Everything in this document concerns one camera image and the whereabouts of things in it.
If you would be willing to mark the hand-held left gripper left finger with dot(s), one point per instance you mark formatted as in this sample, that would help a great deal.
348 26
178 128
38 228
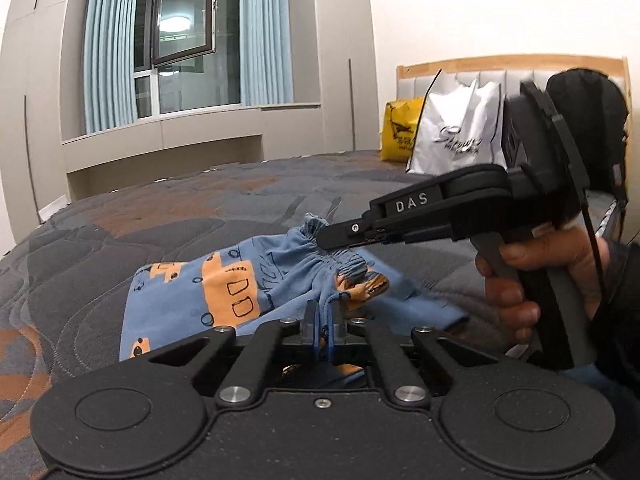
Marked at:
311 321

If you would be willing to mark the wooden padded headboard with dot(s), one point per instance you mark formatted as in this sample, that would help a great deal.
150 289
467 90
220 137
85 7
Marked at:
510 72

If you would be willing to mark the blue orange printed pants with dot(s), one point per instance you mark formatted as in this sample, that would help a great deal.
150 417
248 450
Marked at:
200 305

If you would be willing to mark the grey orange quilted mattress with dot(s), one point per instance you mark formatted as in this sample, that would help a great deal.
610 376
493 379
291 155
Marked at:
100 240

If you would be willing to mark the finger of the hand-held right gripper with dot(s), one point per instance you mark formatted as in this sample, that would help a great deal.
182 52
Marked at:
345 232

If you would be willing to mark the light blue curtain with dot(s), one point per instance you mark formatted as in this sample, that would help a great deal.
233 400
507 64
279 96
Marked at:
266 35
110 50

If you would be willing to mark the white plastic bag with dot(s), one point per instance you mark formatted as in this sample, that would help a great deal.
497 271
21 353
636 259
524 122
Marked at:
455 130

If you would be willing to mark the yellow bag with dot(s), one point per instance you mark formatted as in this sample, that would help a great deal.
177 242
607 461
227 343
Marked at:
400 132

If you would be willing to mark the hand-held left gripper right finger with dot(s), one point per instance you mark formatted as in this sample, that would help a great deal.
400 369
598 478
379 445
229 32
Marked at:
334 332

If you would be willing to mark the dark framed window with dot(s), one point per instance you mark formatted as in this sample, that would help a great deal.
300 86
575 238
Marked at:
187 35

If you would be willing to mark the person's right hand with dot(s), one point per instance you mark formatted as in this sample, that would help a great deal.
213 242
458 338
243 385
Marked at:
505 305

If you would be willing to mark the beige wardrobe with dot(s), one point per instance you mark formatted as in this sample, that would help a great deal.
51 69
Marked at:
30 110
345 50

